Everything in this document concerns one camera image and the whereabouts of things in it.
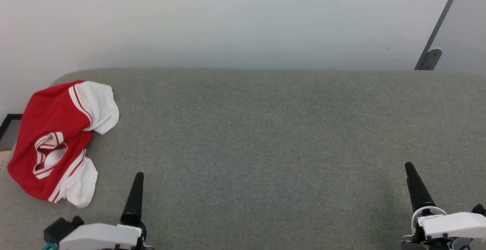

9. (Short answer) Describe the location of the red and white shirt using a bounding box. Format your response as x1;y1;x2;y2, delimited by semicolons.
7;80;120;209

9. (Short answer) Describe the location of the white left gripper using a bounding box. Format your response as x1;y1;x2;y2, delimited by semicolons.
59;172;155;250

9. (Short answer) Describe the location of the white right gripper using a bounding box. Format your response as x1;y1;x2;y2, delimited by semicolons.
402;161;486;250

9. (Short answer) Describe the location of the black framed panel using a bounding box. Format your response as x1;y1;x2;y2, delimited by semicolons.
0;114;24;152

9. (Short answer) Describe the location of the grey metal bracket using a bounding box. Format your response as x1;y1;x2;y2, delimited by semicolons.
421;48;443;71

